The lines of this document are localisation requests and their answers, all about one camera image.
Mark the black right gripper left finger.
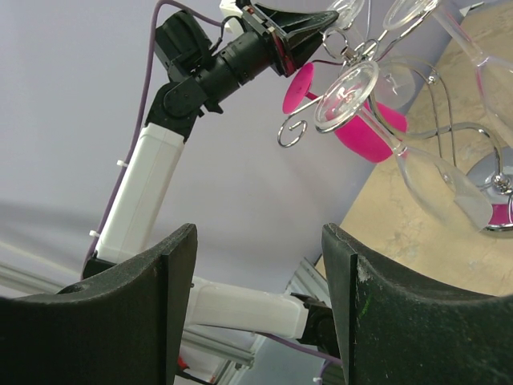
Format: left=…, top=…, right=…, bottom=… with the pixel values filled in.
left=1, top=224, right=198, bottom=384

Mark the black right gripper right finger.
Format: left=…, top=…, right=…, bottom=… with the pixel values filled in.
left=321, top=224, right=512, bottom=384

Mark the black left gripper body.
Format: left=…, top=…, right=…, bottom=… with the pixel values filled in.
left=240, top=1, right=339, bottom=77

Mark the clear wine glass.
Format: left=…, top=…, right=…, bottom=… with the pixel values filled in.
left=313, top=60, right=493, bottom=232

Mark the pink plastic wine glass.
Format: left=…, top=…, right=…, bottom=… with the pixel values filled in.
left=282, top=62, right=407, bottom=164

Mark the clear champagne flute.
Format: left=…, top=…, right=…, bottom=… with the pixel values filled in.
left=328, top=1, right=415, bottom=111
left=382, top=0, right=513, bottom=153

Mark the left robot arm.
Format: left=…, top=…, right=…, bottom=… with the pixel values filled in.
left=83, top=1, right=339, bottom=359

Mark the chrome wine glass rack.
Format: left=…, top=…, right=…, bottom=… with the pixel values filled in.
left=276, top=23, right=513, bottom=241

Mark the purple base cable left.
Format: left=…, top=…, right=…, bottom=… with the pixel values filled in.
left=260, top=332, right=345, bottom=385

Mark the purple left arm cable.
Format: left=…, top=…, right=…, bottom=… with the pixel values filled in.
left=79, top=0, right=225, bottom=278

